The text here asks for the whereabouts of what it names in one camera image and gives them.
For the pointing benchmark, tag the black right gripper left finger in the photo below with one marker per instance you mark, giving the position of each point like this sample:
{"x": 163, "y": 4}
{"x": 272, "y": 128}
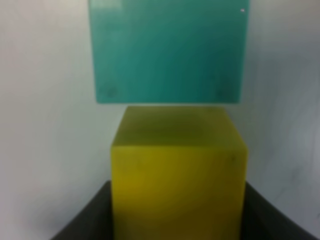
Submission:
{"x": 94, "y": 222}

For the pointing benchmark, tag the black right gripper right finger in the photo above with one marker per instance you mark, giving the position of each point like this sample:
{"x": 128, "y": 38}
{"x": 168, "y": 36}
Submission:
{"x": 262, "y": 221}

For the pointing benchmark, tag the yellow cube block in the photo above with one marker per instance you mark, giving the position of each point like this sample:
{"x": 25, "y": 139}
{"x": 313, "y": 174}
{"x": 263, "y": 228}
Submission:
{"x": 177, "y": 173}

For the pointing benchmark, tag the teal cube block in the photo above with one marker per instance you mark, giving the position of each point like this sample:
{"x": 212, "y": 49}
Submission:
{"x": 168, "y": 51}

